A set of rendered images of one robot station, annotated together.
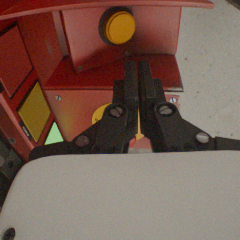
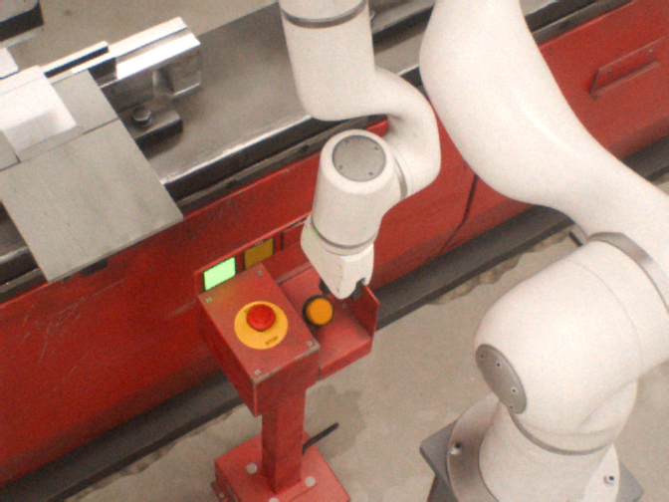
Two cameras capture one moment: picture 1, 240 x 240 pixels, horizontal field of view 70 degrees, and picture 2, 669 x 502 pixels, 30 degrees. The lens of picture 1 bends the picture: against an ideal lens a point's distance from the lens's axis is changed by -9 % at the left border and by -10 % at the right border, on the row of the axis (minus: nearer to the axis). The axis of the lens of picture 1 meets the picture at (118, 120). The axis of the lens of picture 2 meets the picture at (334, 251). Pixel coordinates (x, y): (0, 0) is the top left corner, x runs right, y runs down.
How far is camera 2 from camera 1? 1.61 m
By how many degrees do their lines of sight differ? 67
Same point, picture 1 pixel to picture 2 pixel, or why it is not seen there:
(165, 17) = (342, 342)
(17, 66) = (293, 236)
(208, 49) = not seen: outside the picture
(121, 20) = (327, 308)
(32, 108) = (265, 249)
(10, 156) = not seen: hidden behind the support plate
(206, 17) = not seen: outside the picture
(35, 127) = (253, 252)
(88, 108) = (262, 297)
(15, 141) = (131, 249)
